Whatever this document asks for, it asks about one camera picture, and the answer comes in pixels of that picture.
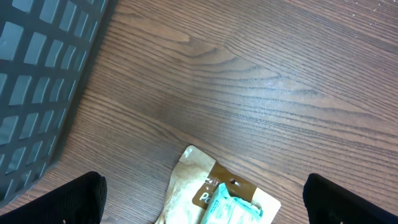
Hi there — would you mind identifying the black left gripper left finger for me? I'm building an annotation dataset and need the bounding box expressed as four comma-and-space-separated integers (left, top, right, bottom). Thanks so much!
1, 171, 107, 224

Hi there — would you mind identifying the beige brown snack bag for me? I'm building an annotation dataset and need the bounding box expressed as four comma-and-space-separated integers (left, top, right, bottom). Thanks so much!
156, 145, 281, 224

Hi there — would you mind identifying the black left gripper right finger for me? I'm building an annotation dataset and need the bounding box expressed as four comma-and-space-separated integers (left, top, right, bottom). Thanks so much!
303, 173, 397, 224

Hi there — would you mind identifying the teal wet wipes pack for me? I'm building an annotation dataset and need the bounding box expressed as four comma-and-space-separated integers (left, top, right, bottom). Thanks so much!
201, 183, 263, 224

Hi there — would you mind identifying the dark grey plastic basket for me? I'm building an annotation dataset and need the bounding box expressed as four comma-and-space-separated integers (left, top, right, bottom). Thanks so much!
1, 0, 117, 205

